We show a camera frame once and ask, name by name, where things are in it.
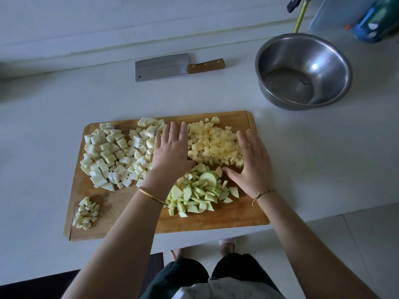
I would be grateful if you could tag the gold bangle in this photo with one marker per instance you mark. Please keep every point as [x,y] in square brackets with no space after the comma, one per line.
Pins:
[151,196]

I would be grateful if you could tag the peeled green cucumber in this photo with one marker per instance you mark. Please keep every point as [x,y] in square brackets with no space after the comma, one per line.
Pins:
[199,193]

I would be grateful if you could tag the pale green cabbage vegetable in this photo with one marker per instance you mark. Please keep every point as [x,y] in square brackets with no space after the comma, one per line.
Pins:
[103,155]

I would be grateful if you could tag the black floor mat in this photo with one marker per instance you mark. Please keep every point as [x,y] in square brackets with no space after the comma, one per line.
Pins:
[37,286]

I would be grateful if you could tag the person's left foot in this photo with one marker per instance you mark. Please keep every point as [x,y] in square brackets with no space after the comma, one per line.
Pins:
[178,253]

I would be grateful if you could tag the person's right hand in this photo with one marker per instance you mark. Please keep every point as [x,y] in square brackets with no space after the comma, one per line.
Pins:
[254,165]

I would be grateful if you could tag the pile of garlic cloves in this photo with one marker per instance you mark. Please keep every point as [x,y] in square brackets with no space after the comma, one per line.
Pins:
[86,213]

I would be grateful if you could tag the peeled yellow potato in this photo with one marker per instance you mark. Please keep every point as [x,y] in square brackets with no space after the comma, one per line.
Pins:
[215,143]

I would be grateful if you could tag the person's right foot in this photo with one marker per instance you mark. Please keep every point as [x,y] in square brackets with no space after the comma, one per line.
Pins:
[227,247]

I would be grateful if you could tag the person's foot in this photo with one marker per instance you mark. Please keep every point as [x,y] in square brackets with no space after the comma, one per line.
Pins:
[227,247]
[178,253]

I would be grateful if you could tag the deep stainless steel bowl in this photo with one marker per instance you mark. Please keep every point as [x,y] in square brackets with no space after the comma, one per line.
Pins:
[324,56]

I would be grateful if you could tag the person's left hand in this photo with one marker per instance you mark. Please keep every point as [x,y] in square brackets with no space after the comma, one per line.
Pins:
[168,158]

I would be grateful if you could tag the white patterned garment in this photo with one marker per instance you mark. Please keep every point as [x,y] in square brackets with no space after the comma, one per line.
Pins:
[230,289]

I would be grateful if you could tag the light blue plastic board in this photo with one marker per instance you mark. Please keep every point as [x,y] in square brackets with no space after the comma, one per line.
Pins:
[340,10]

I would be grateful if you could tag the person's left forearm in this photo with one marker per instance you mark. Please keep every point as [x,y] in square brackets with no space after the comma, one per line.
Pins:
[109,255]

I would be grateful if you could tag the dark green trousers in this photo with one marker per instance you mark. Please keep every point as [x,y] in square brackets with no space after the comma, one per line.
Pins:
[174,277]

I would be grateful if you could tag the wooden cutting board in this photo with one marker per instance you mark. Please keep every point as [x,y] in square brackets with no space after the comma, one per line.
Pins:
[124,218]

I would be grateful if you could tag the dark green bottle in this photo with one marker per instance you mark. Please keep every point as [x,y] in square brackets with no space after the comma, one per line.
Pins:
[377,21]

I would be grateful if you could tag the person's right forearm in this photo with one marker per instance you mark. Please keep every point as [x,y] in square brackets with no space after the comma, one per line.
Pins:
[312,252]

